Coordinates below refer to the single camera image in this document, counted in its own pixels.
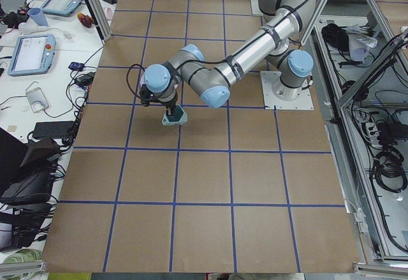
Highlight coiled black cables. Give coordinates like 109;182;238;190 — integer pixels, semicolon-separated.
369;149;405;195

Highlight teach pendant far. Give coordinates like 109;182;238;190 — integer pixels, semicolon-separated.
41;0;82;17

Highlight teach pendant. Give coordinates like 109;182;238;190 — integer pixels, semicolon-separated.
41;0;82;17
8;34;56;77

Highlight aluminium frame post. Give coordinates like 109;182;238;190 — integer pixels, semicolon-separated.
85;0;112;41

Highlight mint green faceted cup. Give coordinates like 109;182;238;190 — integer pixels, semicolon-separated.
162;105;188;126

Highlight lilac plate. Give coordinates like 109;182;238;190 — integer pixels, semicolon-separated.
138;73;146;93

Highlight teach pendant near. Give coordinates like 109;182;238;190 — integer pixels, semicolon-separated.
8;34;56;77

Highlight pink paper cup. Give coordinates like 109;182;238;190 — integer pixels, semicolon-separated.
103;7;113;21

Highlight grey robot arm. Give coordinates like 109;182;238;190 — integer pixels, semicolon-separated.
137;0;316;124

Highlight light blue plastic cup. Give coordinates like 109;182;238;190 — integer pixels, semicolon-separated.
27;7;48;27

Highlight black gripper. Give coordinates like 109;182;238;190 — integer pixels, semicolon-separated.
139;84;178;117

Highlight amber glossy object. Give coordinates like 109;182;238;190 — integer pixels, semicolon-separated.
77;13;94;28

